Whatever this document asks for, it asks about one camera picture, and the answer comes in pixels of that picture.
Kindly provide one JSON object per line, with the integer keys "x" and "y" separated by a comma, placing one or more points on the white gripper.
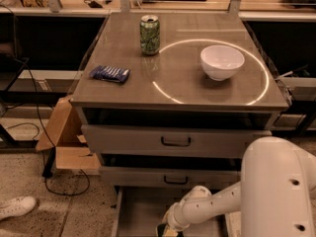
{"x": 172, "y": 218}

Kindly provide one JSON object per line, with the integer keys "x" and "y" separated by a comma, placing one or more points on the green yellow sponge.
{"x": 161, "y": 230}

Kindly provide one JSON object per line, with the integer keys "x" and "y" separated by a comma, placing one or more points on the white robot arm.
{"x": 278, "y": 182}

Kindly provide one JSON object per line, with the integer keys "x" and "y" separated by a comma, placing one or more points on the bottom grey drawer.
{"x": 140, "y": 210}

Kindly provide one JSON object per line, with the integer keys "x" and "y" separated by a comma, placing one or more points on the grey drawer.
{"x": 171, "y": 142}
{"x": 140, "y": 210}
{"x": 168, "y": 178}

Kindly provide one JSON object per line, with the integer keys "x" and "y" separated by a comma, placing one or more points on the middle grey drawer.
{"x": 168, "y": 178}

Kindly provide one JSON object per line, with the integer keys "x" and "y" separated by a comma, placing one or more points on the top grey drawer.
{"x": 171, "y": 142}

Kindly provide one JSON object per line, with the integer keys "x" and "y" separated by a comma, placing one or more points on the grey drawer cabinet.
{"x": 171, "y": 90}

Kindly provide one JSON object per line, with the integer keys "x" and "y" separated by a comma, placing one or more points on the cardboard box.
{"x": 63, "y": 134}

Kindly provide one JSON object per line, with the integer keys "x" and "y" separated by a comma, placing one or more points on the white shoe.
{"x": 17, "y": 206}

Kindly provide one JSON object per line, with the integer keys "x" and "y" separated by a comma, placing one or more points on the blue snack packet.
{"x": 110, "y": 73}

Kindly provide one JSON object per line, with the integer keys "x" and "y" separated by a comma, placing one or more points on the white bowl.
{"x": 220, "y": 62}

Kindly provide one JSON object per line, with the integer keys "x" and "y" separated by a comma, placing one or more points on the green soda can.
{"x": 149, "y": 34}

